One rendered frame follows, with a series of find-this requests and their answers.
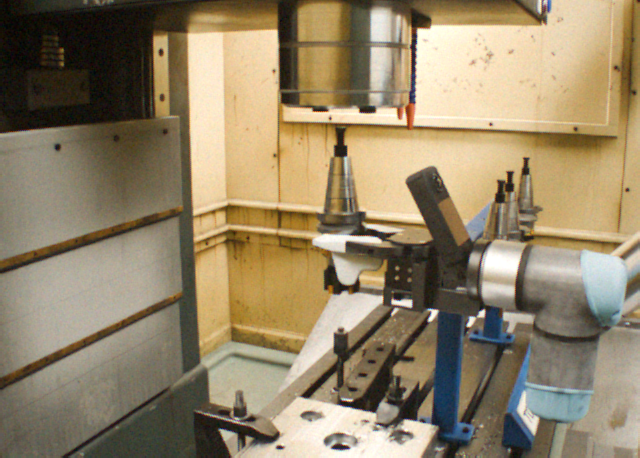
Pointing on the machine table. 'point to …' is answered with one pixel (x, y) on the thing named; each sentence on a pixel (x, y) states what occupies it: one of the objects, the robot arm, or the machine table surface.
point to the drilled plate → (313, 438)
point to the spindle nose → (344, 54)
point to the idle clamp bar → (381, 359)
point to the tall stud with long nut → (340, 354)
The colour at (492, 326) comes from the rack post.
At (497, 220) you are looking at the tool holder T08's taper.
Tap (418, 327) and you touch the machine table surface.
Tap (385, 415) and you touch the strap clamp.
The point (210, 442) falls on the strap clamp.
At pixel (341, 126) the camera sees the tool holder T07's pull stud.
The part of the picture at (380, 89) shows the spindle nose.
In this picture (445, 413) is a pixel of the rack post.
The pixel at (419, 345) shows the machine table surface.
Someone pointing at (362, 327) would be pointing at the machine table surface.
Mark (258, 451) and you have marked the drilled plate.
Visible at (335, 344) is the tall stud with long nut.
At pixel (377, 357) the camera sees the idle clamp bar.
